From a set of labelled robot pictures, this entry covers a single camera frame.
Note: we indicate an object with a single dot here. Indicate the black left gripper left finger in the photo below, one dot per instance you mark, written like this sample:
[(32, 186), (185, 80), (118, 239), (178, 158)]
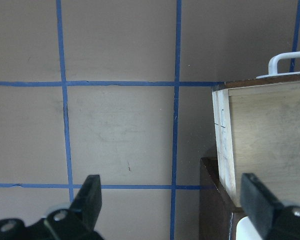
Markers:
[(78, 221)]

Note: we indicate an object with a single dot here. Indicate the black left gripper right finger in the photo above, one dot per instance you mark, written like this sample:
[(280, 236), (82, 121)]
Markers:
[(273, 219)]

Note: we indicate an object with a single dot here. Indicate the light wooden drawer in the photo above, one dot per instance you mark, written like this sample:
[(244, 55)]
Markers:
[(257, 130)]

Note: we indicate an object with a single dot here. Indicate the white plastic tray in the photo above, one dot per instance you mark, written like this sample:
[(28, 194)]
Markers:
[(246, 231)]

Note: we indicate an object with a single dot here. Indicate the dark brown wooden cabinet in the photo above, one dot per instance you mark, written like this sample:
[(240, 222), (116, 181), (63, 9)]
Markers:
[(218, 215)]

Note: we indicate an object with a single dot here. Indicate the brown paper table cover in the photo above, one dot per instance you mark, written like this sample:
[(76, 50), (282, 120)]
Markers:
[(122, 88)]

